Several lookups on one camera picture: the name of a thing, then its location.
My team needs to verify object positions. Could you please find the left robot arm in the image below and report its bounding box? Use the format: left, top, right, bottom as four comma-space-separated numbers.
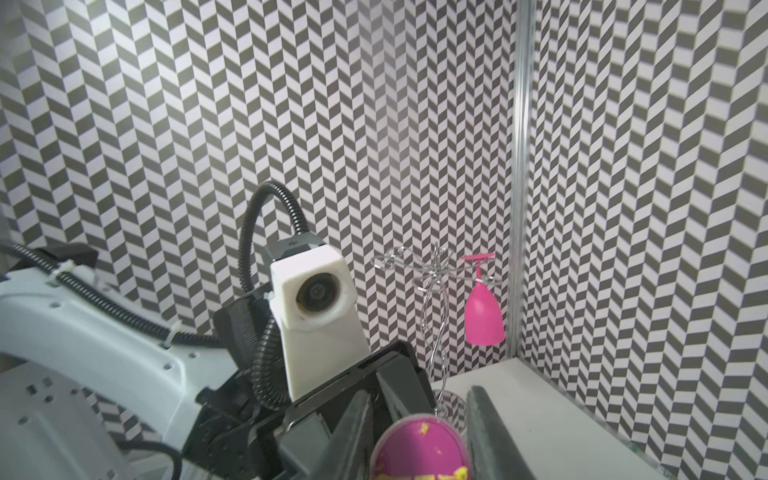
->
1, 181, 436, 479

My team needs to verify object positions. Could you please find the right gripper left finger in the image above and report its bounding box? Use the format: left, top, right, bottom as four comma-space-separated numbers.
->
308, 390, 374, 480

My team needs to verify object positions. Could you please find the chrome wire glass rack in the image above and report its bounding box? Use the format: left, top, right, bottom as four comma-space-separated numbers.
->
374, 244, 500, 434

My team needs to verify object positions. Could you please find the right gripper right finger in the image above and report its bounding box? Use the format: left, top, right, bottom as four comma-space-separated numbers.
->
466, 386, 536, 480

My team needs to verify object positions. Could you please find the pink plastic wine glass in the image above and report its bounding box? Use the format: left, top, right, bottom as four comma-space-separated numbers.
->
461, 253, 506, 347

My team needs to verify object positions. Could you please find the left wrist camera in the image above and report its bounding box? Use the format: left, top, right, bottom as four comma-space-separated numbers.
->
265, 233, 371, 400

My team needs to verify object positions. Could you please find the magenta jar lid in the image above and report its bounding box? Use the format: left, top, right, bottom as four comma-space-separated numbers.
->
368, 414, 471, 480

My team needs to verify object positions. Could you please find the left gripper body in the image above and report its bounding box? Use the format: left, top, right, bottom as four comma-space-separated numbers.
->
182, 340, 429, 479

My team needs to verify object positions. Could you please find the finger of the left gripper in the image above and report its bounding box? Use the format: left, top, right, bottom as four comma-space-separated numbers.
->
376, 365, 435, 423
278, 413, 331, 479

